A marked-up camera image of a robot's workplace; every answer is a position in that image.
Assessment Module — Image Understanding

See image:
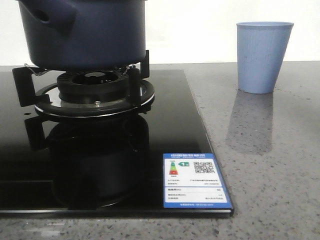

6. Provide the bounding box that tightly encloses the light blue ribbed cup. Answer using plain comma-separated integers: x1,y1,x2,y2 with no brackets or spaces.
236,21,294,94

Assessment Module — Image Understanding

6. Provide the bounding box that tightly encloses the black pot support grate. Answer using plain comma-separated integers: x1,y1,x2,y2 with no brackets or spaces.
12,50,155,119

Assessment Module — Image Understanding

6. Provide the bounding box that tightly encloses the dark blue cooking pot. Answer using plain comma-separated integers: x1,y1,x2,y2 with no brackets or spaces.
18,0,146,71

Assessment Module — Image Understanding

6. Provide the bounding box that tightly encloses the blue energy label sticker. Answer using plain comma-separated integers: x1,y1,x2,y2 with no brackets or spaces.
163,153,234,213

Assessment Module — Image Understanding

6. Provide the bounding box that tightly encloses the black burner head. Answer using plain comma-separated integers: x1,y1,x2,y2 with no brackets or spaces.
57,71,129,104

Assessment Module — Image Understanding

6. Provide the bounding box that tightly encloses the black glass gas stove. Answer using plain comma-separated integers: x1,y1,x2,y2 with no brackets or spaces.
0,70,234,218

